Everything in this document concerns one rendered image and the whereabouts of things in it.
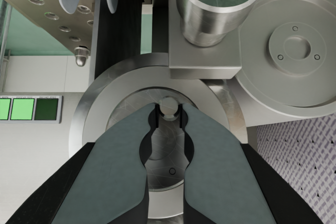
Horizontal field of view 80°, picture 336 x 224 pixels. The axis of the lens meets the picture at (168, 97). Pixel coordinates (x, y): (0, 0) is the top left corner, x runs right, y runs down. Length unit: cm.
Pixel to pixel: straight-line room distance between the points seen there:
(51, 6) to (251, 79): 36
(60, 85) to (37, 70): 44
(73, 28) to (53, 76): 297
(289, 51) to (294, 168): 18
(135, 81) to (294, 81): 13
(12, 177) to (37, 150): 8
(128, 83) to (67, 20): 31
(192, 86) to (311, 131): 18
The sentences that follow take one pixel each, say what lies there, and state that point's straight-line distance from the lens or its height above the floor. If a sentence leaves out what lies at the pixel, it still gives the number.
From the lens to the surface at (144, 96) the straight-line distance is 15.
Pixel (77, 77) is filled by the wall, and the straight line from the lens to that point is 327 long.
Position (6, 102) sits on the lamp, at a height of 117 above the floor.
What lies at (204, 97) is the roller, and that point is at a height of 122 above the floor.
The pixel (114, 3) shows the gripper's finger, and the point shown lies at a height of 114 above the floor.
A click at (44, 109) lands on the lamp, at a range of 58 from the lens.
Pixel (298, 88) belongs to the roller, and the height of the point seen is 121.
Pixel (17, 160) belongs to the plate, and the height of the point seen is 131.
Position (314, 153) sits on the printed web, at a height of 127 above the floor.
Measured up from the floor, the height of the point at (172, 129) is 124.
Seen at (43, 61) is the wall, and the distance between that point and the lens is 361.
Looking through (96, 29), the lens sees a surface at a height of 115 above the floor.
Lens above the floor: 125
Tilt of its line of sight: 11 degrees down
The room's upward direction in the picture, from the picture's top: 180 degrees counter-clockwise
